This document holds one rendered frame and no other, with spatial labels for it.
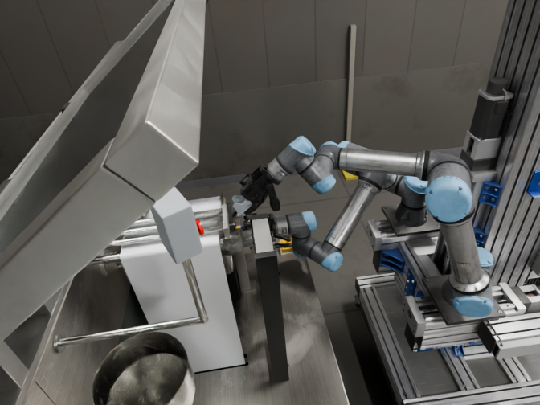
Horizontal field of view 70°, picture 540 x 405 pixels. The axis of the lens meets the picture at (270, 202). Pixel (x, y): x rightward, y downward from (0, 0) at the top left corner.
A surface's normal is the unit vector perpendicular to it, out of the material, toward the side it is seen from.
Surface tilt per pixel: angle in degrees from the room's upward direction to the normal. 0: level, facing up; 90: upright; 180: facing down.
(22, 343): 0
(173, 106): 54
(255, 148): 90
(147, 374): 73
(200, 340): 90
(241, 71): 90
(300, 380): 0
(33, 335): 0
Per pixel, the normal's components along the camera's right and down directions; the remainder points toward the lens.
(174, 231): 0.55, 0.46
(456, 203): -0.41, 0.47
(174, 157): 0.13, 0.58
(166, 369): -0.04, 0.33
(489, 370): -0.08, -0.80
